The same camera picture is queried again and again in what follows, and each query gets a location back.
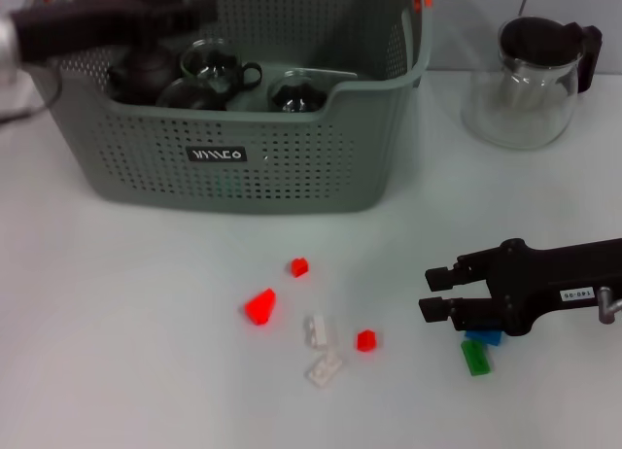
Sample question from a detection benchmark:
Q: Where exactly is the glass pitcher with black lid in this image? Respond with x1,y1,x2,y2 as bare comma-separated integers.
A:
460,15,604,151

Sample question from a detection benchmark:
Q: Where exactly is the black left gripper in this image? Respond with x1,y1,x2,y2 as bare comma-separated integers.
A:
9,0,220,65

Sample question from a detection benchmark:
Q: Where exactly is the glass teacup with black base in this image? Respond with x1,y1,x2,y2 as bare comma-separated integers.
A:
181,38,264,96
156,77,229,111
266,68,330,114

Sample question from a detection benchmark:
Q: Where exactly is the right wrist metal plug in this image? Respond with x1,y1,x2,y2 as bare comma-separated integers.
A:
599,286,622,326

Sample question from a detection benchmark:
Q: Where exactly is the white tall brick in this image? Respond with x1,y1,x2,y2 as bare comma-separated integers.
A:
303,313,331,348

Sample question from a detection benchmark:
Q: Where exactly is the blue square brick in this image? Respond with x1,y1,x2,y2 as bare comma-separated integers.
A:
464,329,504,347

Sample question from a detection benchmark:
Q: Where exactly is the black clay teapot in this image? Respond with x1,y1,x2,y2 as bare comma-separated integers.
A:
107,45,184,106

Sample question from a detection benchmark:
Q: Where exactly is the red sloped brick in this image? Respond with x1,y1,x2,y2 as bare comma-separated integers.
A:
244,287,278,328

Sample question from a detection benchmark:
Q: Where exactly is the white two-stud brick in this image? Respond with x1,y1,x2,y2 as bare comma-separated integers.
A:
304,352,347,388

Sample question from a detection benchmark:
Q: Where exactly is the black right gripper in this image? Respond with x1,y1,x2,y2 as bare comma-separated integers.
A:
418,237,622,337

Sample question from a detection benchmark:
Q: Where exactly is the grey perforated plastic storage bin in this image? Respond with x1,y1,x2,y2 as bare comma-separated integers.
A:
18,0,435,215

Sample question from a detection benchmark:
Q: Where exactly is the left arm cable with plug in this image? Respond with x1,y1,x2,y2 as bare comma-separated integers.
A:
0,72,64,125

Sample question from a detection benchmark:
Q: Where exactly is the green flat brick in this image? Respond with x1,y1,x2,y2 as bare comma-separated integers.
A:
460,338,493,376

